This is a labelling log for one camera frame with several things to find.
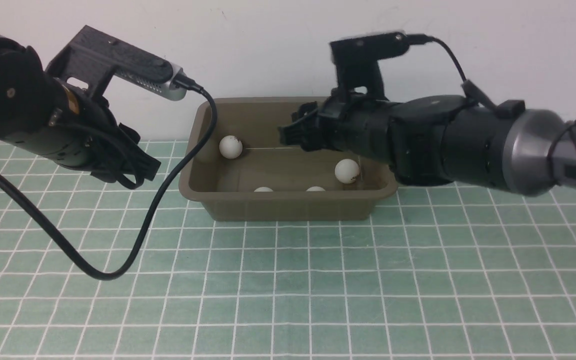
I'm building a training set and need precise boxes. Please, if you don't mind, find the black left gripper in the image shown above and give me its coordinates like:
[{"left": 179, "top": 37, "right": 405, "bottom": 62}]
[{"left": 18, "top": 85, "right": 161, "bottom": 190}]

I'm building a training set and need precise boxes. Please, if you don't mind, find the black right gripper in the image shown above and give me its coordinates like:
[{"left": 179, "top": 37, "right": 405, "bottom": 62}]
[{"left": 278, "top": 93, "right": 402, "bottom": 173}]

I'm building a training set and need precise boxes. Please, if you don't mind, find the white ping-pong ball printed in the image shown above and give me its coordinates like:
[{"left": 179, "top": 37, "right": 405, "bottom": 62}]
[{"left": 334, "top": 158, "right": 361, "bottom": 185}]

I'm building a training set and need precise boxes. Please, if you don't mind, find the white ping-pong ball plain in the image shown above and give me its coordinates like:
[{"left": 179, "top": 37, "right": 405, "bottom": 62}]
[{"left": 254, "top": 186, "right": 274, "bottom": 192}]

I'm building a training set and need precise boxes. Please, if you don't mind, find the white ping-pong ball with logo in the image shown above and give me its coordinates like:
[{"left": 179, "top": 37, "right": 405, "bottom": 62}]
[{"left": 218, "top": 135, "right": 243, "bottom": 160}]

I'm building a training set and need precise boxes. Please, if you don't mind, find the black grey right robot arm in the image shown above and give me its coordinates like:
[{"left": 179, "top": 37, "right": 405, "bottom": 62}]
[{"left": 278, "top": 80, "right": 576, "bottom": 198}]

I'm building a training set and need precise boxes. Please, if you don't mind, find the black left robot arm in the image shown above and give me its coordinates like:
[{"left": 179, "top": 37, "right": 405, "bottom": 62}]
[{"left": 0, "top": 26, "right": 173, "bottom": 189}]

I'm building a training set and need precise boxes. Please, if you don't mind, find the olive green plastic bin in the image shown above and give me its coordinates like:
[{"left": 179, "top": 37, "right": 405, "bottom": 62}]
[{"left": 178, "top": 96, "right": 399, "bottom": 221}]

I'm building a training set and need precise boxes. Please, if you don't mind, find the green checkered table mat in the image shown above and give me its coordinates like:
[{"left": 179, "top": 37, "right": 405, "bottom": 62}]
[{"left": 0, "top": 127, "right": 576, "bottom": 360}]

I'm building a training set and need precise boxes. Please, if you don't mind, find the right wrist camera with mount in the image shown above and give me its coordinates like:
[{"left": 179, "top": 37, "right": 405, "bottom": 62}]
[{"left": 329, "top": 31, "right": 410, "bottom": 103}]

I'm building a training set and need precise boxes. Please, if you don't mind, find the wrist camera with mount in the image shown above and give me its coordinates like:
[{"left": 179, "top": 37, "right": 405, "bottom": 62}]
[
  {"left": 46, "top": 25, "right": 186, "bottom": 101},
  {"left": 329, "top": 31, "right": 410, "bottom": 103}
]

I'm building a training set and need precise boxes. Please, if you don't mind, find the black left camera cable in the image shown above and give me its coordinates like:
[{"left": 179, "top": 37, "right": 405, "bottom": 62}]
[{"left": 0, "top": 75, "right": 218, "bottom": 281}]

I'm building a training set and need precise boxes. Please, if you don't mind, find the black camera cable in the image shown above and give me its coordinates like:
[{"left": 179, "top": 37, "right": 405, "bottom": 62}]
[
  {"left": 405, "top": 33, "right": 469, "bottom": 83},
  {"left": 0, "top": 75, "right": 218, "bottom": 281}
]

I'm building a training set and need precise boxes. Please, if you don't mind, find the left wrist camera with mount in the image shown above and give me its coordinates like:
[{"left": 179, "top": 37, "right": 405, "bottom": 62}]
[{"left": 46, "top": 25, "right": 186, "bottom": 101}]

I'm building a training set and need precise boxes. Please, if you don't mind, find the black right camera cable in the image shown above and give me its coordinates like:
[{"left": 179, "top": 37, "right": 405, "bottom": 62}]
[{"left": 405, "top": 33, "right": 469, "bottom": 83}]

